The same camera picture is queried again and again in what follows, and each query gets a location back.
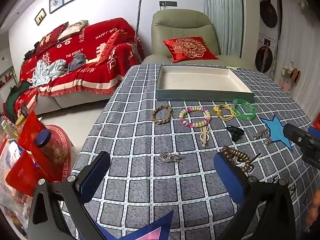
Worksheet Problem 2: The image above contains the black hair claw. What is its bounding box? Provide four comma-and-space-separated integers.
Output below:
226, 125, 244, 142

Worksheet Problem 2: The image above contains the person's right hand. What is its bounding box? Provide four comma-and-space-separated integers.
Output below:
306, 189, 320, 230

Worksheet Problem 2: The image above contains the pale green curtain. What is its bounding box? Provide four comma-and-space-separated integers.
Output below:
202, 0, 247, 55

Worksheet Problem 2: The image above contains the red embroidered cushion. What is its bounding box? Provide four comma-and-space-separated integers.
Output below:
163, 36, 219, 63

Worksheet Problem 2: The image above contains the cream bow hair clip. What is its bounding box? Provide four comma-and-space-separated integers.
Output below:
199, 125, 210, 147

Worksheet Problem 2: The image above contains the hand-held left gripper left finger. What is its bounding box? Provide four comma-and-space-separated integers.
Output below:
27, 151, 112, 240

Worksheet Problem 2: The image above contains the small black framed photo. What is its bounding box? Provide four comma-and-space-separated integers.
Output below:
34, 8, 47, 26

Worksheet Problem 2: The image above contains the grey sofa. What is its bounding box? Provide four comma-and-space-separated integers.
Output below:
4, 17, 145, 115

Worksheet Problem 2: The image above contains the dark red cushion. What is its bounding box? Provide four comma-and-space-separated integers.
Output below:
35, 22, 69, 55

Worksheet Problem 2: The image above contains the brown braided bracelet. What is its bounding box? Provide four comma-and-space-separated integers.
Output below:
152, 104, 173, 124

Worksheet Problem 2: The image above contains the green translucent bangle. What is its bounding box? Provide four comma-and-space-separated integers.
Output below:
231, 99, 257, 120

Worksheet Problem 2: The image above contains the red gift bag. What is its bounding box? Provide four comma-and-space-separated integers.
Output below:
17, 110, 50, 155
5, 151, 45, 197

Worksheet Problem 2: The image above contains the red patterned round tray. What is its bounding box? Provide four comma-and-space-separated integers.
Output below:
37, 124, 74, 183

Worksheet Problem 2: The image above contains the brown spiral hair tie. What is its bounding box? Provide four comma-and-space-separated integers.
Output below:
222, 146, 252, 173

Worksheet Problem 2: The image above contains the white shallow cardboard tray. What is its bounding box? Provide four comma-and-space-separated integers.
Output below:
155, 64, 255, 103

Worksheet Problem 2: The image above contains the yellow hair tie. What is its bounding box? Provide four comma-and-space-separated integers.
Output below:
213, 103, 238, 121

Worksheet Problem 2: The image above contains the light blue clothing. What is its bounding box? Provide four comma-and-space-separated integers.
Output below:
32, 59, 67, 88

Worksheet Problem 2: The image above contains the blue and pink star sticker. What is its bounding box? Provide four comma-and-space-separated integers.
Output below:
94, 210, 174, 240

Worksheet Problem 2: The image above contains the gooseneck phone stand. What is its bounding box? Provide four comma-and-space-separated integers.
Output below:
134, 0, 152, 63

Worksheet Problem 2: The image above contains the grey clothing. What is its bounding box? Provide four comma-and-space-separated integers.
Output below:
67, 53, 87, 73

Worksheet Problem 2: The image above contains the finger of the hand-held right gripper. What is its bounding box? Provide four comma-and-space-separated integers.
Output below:
283, 123, 315, 155
307, 126, 320, 143

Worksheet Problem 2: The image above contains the silver heart hair clip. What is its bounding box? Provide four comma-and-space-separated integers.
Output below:
159, 151, 181, 164

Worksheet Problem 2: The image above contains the grey checked tablecloth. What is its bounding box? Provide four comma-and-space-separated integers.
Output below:
60, 64, 320, 240

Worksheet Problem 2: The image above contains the white patterned cushion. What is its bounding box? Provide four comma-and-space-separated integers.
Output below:
57, 20, 89, 40

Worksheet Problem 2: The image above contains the red satin cushion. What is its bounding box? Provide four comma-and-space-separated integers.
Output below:
96, 29, 128, 65

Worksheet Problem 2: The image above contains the pastel beaded bracelet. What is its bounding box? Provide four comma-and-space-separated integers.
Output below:
179, 106, 211, 128

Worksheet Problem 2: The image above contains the grey-green armchair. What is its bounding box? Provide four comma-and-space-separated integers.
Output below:
142, 9, 254, 68

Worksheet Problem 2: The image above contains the red printed sofa blanket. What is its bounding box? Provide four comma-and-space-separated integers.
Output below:
19, 17, 145, 98

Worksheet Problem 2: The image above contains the white washing machine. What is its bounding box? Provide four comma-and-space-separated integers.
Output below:
255, 34, 278, 74
259, 0, 279, 40

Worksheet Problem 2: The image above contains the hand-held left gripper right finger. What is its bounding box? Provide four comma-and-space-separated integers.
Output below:
214, 152, 300, 240

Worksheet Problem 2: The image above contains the green cloth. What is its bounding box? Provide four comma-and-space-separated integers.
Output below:
4, 82, 30, 120

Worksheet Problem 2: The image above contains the blue-lidded snack jar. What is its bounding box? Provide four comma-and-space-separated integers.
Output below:
34, 129, 68, 175

